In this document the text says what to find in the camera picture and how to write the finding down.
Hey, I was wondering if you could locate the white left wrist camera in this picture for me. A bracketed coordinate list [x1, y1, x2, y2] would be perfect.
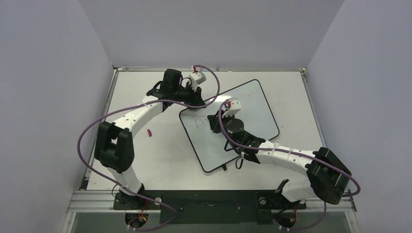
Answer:
[189, 71, 206, 90]

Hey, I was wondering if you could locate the aluminium front rail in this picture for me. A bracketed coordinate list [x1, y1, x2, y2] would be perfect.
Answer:
[67, 190, 357, 213]

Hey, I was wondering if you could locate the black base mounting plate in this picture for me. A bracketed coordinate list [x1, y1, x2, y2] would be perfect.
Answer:
[113, 190, 307, 224]

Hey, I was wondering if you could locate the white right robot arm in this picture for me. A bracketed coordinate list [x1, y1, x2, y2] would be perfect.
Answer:
[207, 114, 351, 207]

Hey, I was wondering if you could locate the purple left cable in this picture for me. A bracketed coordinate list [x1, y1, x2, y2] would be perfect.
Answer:
[77, 65, 221, 233]

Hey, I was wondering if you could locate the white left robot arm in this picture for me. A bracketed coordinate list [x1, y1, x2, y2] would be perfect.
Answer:
[94, 69, 206, 209]

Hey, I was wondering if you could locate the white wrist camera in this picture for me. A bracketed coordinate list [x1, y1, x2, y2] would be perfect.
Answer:
[223, 98, 241, 117]
[189, 71, 206, 90]

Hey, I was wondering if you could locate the black framed whiteboard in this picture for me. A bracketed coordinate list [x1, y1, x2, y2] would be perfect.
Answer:
[179, 79, 279, 173]

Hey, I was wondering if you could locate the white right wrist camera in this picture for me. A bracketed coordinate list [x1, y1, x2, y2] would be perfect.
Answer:
[223, 98, 241, 117]

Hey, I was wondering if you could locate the purple cable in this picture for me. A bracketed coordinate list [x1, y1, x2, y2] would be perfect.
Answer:
[218, 100, 361, 232]
[77, 65, 221, 233]

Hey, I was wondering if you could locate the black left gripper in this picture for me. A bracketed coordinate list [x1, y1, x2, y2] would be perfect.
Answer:
[173, 82, 206, 111]

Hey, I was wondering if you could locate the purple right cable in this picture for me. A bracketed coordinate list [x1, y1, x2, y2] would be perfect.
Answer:
[218, 100, 361, 232]

